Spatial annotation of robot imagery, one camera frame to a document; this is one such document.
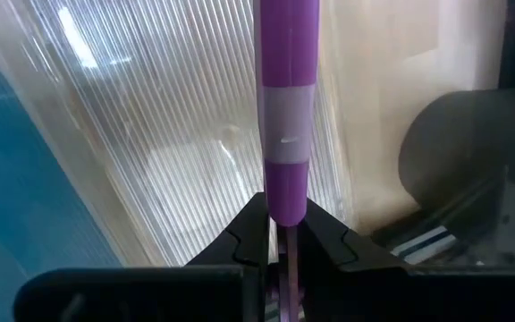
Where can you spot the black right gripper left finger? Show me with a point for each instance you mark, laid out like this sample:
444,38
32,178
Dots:
150,295

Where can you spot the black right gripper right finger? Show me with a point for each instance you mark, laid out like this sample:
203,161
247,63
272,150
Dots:
418,295

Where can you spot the clear plastic container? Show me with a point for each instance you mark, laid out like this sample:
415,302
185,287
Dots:
172,134

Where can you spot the large teal plastic tray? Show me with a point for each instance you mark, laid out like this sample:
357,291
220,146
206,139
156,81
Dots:
16,201

